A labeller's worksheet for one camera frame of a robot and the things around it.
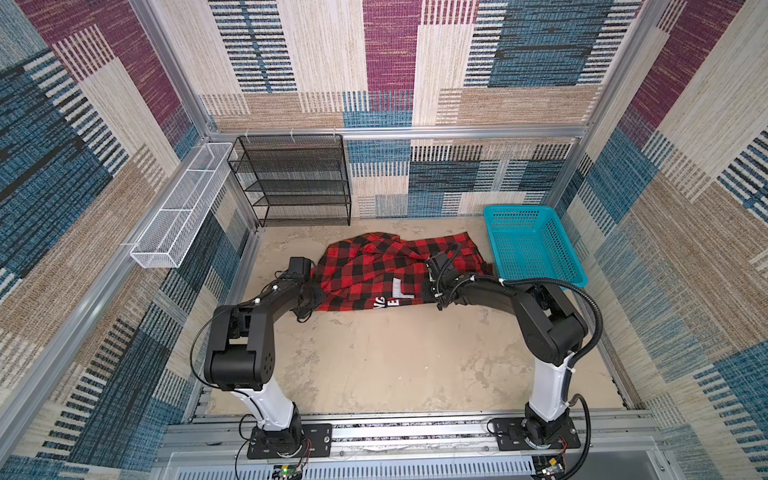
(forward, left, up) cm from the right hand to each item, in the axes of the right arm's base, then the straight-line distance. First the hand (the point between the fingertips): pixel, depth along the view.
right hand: (427, 291), depth 99 cm
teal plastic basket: (+22, -41, -2) cm, 47 cm away
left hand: (-1, +35, +2) cm, 35 cm away
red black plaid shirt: (+10, +15, -1) cm, 18 cm away
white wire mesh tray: (-3, +64, +33) cm, 72 cm away
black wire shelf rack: (+39, +46, +16) cm, 62 cm away
